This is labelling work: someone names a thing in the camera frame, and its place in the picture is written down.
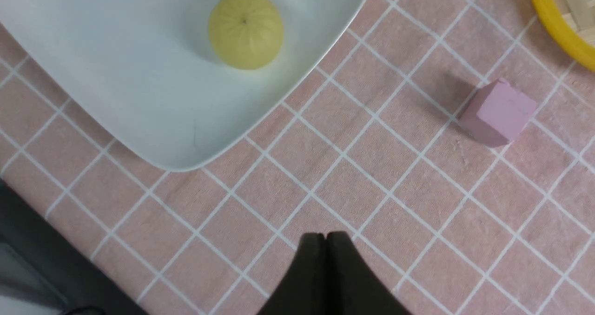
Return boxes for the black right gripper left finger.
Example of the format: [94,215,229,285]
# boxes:
[258,233,327,315]

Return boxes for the white square plate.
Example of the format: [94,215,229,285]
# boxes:
[0,0,366,171]

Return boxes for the bamboo steamer lid yellow rim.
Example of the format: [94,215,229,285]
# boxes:
[531,0,595,71]

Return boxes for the beige steamed bun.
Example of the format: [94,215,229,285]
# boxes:
[208,0,284,70]

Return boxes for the pink checkered tablecloth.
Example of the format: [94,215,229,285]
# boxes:
[1,0,595,315]

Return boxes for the pink cube block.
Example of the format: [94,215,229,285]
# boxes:
[459,78,537,148]

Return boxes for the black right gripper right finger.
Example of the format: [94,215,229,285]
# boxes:
[326,231,410,315]

